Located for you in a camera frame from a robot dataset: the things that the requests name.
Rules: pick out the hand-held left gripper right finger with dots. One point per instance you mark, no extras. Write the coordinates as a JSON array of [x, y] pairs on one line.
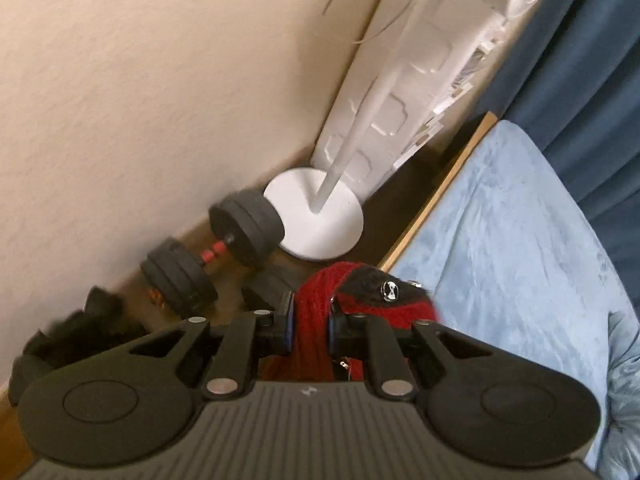
[[331, 332]]

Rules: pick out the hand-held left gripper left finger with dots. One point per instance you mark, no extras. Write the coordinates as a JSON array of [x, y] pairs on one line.
[[289, 321]]

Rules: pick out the red knit garment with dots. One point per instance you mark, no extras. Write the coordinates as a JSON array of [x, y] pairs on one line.
[[315, 305]]

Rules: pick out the white standing fan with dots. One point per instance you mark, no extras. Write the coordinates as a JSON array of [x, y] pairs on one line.
[[315, 230]]

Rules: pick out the light blue fleece blanket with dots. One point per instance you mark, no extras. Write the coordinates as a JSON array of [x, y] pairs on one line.
[[500, 240]]

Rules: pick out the white bookshelf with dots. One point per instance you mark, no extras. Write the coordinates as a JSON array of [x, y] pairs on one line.
[[430, 55]]

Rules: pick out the grey-blue duvet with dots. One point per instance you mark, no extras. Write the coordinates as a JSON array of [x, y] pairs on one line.
[[622, 390]]

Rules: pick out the dark blue curtain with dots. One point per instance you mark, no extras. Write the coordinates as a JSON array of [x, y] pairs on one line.
[[575, 70]]

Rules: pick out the wooden bed frame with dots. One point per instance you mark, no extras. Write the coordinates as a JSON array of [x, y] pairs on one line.
[[440, 190]]

